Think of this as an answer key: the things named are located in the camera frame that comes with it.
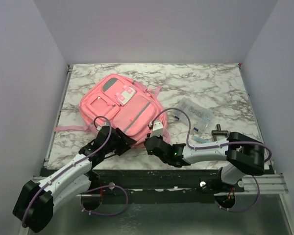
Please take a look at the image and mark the black metal clamp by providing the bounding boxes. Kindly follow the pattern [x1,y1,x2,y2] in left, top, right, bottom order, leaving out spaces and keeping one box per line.
[211,123,229,141]

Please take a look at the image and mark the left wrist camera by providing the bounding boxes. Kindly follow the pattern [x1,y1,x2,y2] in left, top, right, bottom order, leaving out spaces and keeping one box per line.
[96,125,112,133]

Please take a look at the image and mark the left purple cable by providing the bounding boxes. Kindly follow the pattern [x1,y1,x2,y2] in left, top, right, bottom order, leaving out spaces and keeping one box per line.
[21,116,128,228]

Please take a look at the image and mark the aluminium rail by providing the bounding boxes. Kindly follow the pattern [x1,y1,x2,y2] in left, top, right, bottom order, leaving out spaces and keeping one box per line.
[31,173,290,196]

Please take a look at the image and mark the clear plastic bag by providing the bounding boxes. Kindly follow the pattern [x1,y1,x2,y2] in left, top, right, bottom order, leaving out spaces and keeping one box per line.
[172,97,215,133]

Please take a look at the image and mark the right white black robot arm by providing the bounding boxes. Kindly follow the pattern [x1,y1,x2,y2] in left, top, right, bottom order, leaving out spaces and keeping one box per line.
[144,132,265,192]

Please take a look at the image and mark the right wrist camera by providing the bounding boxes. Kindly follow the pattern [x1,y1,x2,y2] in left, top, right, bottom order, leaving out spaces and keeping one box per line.
[148,119,164,138]

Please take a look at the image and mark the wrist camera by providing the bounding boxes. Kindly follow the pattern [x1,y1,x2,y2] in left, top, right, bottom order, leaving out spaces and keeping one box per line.
[96,125,112,133]
[148,119,164,138]

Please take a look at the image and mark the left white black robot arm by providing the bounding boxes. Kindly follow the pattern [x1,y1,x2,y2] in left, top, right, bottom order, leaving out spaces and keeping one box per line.
[12,126,136,232]

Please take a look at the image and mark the pink student backpack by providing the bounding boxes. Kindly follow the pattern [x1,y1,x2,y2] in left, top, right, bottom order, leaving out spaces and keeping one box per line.
[55,74,168,148]

